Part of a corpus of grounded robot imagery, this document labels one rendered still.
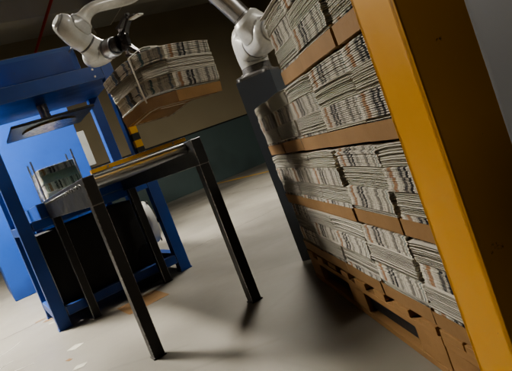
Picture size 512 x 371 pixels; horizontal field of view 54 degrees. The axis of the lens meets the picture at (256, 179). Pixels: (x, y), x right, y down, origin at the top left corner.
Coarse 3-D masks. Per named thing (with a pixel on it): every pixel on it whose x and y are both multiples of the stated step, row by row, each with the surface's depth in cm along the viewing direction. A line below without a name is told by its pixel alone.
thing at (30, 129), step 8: (64, 112) 334; (72, 112) 338; (80, 112) 348; (88, 112) 362; (40, 120) 326; (48, 120) 335; (56, 120) 340; (64, 120) 350; (72, 120) 364; (80, 120) 384; (16, 128) 319; (24, 128) 330; (32, 128) 336; (40, 128) 345; (48, 128) 357; (56, 128) 370; (8, 136) 342; (16, 136) 349; (24, 136) 362
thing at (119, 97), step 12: (120, 72) 208; (108, 84) 214; (120, 84) 210; (132, 84) 206; (120, 96) 212; (132, 96) 209; (120, 108) 215; (132, 108) 211; (168, 108) 219; (180, 108) 230; (144, 120) 216
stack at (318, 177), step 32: (320, 64) 128; (288, 96) 167; (320, 96) 138; (352, 96) 116; (288, 128) 182; (320, 128) 148; (288, 160) 199; (320, 160) 157; (352, 160) 131; (288, 192) 224; (320, 192) 174; (352, 192) 139; (384, 192) 117; (320, 224) 191; (352, 224) 151; (320, 256) 212; (352, 256) 166; (384, 256) 134; (352, 288) 179; (416, 288) 122; (384, 320) 159; (416, 320) 130
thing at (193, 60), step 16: (160, 48) 192; (176, 48) 197; (192, 48) 206; (208, 48) 213; (144, 64) 200; (160, 64) 195; (176, 64) 196; (192, 64) 203; (208, 64) 212; (144, 80) 202; (160, 80) 198; (176, 80) 195; (192, 80) 202; (208, 80) 210
